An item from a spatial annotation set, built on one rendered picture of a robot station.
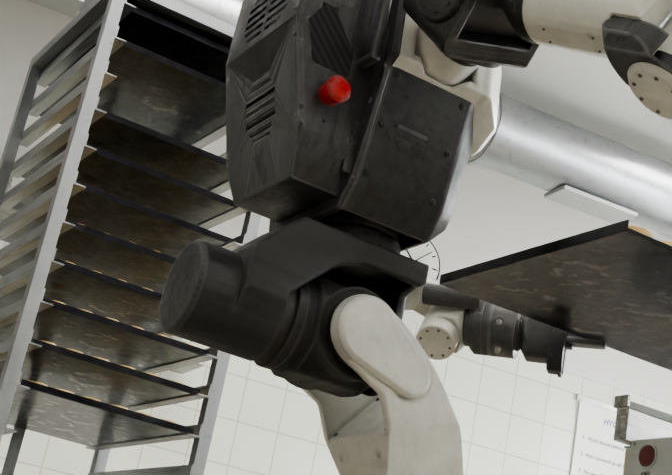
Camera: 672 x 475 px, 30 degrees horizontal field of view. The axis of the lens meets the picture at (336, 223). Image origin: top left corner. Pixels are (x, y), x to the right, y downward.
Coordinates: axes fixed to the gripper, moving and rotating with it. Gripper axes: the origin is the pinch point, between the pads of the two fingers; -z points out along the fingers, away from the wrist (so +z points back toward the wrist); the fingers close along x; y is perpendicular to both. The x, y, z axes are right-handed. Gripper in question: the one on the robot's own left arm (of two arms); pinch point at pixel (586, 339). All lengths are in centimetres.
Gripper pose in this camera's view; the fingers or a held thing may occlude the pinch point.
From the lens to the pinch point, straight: 202.5
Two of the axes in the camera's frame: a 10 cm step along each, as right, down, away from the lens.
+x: 1.8, -9.3, 3.3
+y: 2.5, 3.7, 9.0
